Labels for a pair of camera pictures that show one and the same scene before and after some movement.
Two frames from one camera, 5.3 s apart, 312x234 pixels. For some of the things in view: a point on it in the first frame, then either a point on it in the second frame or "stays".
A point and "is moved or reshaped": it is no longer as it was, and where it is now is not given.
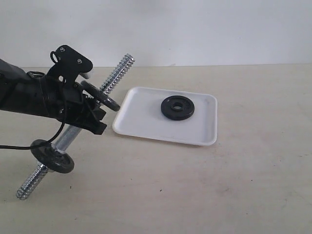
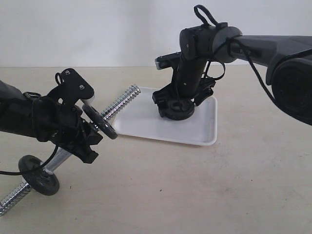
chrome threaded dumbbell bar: x=69 y=133 -> x=58 y=157
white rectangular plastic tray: x=141 y=114 stays
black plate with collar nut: x=54 y=160 -> x=42 y=181
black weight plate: x=167 y=107 stays
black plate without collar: x=99 y=95 is moved or reshaped
